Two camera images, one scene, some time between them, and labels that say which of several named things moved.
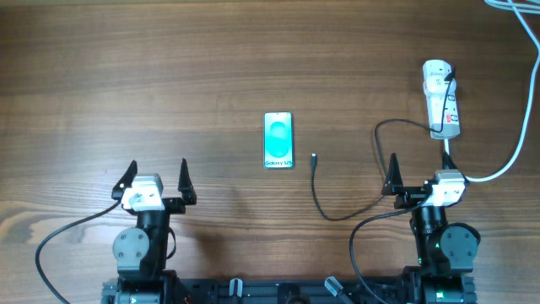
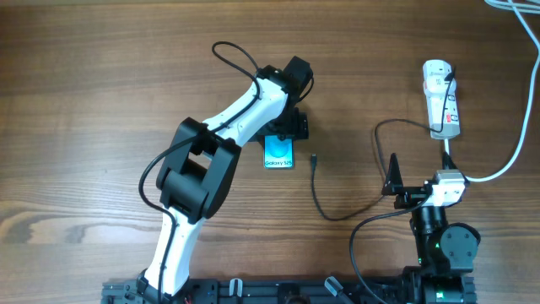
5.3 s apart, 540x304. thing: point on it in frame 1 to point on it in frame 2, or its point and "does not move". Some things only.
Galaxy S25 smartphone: x=278 y=140 does not move
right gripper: x=410 y=195 does not move
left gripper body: x=171 y=206 to x=288 y=124
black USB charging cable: x=314 y=156 does not move
